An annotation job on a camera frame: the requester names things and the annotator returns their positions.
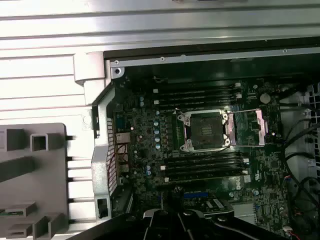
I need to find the silver chipset heatsink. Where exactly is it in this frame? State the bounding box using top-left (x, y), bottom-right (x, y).
top-left (232, 202), bottom-right (256, 221)

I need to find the silver coin battery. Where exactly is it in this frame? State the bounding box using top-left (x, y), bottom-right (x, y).
top-left (259, 92), bottom-right (272, 104)

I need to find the CPU socket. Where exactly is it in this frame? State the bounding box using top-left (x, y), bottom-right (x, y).
top-left (176, 109), bottom-right (234, 154)

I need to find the grey parts rack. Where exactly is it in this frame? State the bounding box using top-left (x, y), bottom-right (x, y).
top-left (0, 122), bottom-right (77, 240)

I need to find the black RAM slot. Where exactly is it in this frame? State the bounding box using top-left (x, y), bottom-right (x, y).
top-left (152, 94), bottom-right (243, 105)
top-left (163, 158), bottom-right (248, 168)
top-left (152, 83), bottom-right (242, 95)
top-left (163, 152), bottom-right (248, 162)
top-left (158, 89), bottom-right (237, 100)
top-left (158, 100), bottom-right (237, 110)
top-left (159, 163), bottom-right (250, 173)
top-left (163, 169), bottom-right (248, 179)

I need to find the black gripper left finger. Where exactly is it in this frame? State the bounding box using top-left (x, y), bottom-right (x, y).
top-left (72, 186), bottom-right (188, 240)

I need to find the black open PC case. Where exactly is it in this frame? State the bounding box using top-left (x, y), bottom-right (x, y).
top-left (72, 37), bottom-right (320, 240)

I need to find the green motherboard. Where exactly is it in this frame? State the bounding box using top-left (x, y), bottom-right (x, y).
top-left (112, 76), bottom-right (292, 238)

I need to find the silver drive bay cage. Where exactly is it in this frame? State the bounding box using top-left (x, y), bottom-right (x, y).
top-left (278, 82), bottom-right (320, 181)

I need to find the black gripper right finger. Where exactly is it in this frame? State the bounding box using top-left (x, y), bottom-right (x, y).
top-left (177, 187), bottom-right (285, 240)

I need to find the metal socket cover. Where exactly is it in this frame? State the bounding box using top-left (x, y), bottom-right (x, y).
top-left (223, 108), bottom-right (270, 148)

